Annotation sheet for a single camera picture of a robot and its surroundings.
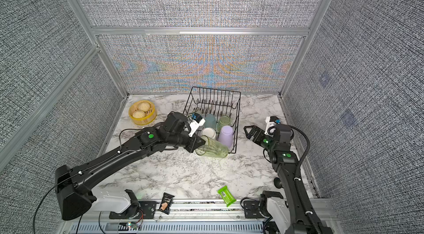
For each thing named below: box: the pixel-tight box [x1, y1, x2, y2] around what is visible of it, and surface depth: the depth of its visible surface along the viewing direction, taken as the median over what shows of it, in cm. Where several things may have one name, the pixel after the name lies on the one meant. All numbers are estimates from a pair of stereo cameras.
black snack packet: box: [158, 192, 176, 215], surface depth 76 cm
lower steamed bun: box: [131, 109, 147, 119], surface depth 103 cm
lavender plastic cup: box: [218, 125, 234, 148], surface depth 85 cm
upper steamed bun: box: [137, 100, 151, 112], surface depth 108 cm
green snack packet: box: [216, 185, 237, 207], surface depth 78 cm
